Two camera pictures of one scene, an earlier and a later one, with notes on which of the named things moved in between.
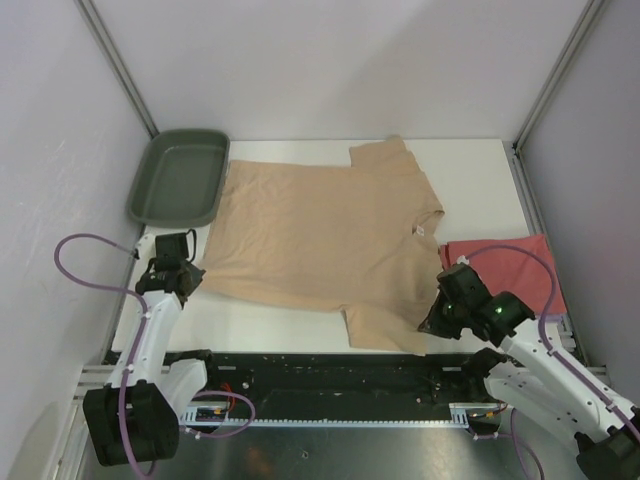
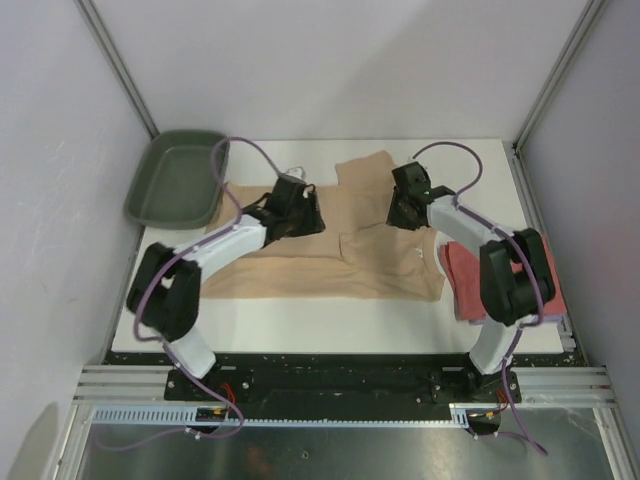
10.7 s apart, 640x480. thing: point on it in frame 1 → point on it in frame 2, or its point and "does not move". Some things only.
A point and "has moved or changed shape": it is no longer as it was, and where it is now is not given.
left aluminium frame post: x=117 y=65 does not move
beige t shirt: x=347 y=238 has moved or changed shape
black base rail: x=345 y=385 does not move
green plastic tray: x=181 y=178 does not move
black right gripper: x=433 y=324 → x=394 y=219
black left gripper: x=196 y=276 → x=312 y=223
